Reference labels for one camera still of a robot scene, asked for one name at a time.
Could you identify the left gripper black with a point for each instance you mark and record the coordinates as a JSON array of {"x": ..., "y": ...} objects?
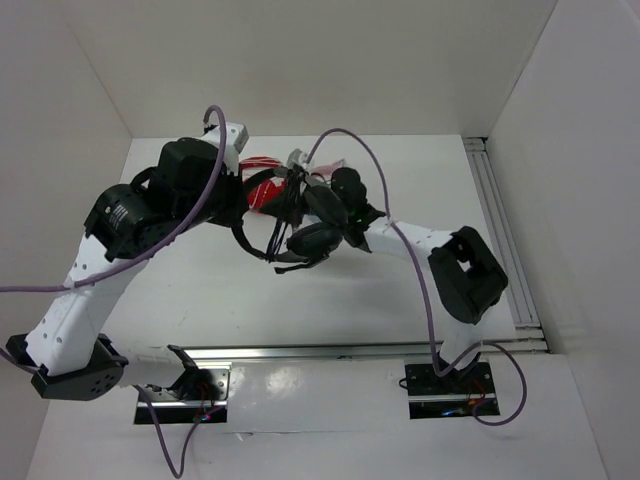
[{"x": 234, "y": 214}]

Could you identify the black headset with cable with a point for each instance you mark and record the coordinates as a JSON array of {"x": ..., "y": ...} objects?
[{"x": 311, "y": 221}]

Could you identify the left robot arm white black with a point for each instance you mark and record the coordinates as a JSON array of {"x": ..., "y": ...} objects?
[{"x": 195, "y": 181}]

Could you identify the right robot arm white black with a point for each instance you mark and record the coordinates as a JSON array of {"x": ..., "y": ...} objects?
[{"x": 467, "y": 276}]

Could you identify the red headphones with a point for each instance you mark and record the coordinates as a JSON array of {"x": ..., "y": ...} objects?
[{"x": 268, "y": 189}]

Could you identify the blue pink cat-ear headphones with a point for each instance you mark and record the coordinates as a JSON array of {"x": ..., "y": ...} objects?
[{"x": 324, "y": 172}]

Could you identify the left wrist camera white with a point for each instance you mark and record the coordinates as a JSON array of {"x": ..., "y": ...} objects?
[{"x": 232, "y": 138}]

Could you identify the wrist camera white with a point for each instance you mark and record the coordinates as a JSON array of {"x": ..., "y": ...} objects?
[
  {"x": 298, "y": 159},
  {"x": 232, "y": 138}
]

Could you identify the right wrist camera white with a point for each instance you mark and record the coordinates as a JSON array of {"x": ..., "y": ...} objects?
[{"x": 298, "y": 159}]

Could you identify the aluminium rail front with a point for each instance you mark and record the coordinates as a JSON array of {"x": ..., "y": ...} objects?
[{"x": 325, "y": 352}]

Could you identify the aluminium rail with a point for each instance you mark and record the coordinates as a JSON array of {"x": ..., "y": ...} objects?
[
  {"x": 325, "y": 352},
  {"x": 529, "y": 331}
]

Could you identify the aluminium rail right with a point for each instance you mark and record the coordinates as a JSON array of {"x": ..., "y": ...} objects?
[{"x": 529, "y": 331}]

